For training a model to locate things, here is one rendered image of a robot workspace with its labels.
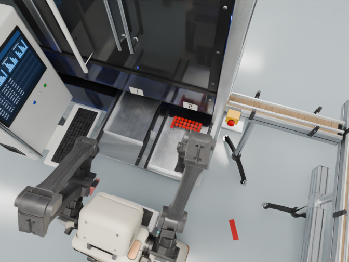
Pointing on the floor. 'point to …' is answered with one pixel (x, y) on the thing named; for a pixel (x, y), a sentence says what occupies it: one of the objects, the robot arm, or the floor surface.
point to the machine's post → (230, 60)
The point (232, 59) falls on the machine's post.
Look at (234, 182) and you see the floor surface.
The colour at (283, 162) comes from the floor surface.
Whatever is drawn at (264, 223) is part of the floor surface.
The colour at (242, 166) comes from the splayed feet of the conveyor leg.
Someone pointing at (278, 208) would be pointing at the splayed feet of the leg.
